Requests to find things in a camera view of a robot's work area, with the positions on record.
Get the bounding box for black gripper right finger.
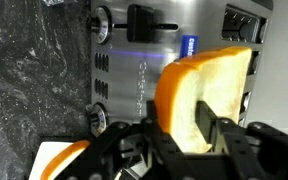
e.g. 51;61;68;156
195;99;265;180

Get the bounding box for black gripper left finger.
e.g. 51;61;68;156
143;99;198;180

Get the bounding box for toast bread slice orange crust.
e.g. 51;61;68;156
39;139;91;180
153;46;254;155

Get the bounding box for stainless steel four-slot toaster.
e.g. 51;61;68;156
84;0;274;138

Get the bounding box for bread slices on plate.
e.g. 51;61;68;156
28;141;75;180

